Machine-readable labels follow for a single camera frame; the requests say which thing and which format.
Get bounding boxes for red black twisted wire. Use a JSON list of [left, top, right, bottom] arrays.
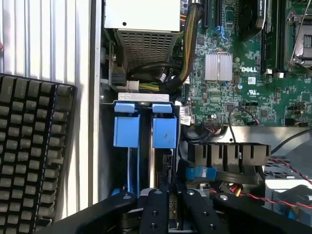
[[211, 158, 312, 210]]

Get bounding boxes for silver finned chipset heatsink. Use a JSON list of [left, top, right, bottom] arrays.
[[204, 52, 233, 81]]

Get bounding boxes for white plastic connector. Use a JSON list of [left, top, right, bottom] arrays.
[[126, 80, 140, 92]]

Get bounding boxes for silver locking lever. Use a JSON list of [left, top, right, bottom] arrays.
[[291, 7, 312, 66]]

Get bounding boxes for silver power supply unit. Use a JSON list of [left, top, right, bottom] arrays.
[[103, 0, 182, 74]]

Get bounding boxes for black graphics card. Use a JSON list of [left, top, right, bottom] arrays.
[[237, 0, 268, 42]]

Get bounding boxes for silver open PC case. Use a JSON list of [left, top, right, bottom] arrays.
[[89, 0, 312, 234]]

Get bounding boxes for black expansion slot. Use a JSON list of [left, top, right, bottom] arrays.
[[201, 0, 211, 30], [214, 0, 223, 28]]

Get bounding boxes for black RAM slot white clips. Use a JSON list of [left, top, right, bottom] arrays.
[[261, 24, 273, 76], [274, 0, 285, 78]]

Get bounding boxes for black slotted plastic bracket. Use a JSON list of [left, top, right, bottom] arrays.
[[187, 142, 272, 186]]

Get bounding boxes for red yellow power wires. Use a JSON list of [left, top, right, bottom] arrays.
[[220, 181, 245, 197]]

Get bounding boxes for thin black red wire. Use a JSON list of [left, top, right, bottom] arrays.
[[228, 106, 260, 143]]

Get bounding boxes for black keyboard grey keys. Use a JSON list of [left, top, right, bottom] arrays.
[[0, 73, 77, 234]]

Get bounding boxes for thick black cable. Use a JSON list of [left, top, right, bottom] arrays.
[[126, 61, 181, 80]]

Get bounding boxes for thin black cable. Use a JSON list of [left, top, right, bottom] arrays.
[[270, 128, 312, 156]]

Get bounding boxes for blue flat data wire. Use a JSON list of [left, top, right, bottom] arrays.
[[184, 165, 218, 181]]

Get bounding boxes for metal CPU socket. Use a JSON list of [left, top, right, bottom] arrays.
[[285, 7, 312, 72]]

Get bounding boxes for sleeved multicolour power cable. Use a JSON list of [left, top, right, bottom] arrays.
[[179, 0, 204, 86]]

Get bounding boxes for green Dell motherboard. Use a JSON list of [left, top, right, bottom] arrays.
[[180, 0, 312, 127]]

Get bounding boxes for silver disk bay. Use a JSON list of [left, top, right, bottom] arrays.
[[98, 92, 182, 195]]

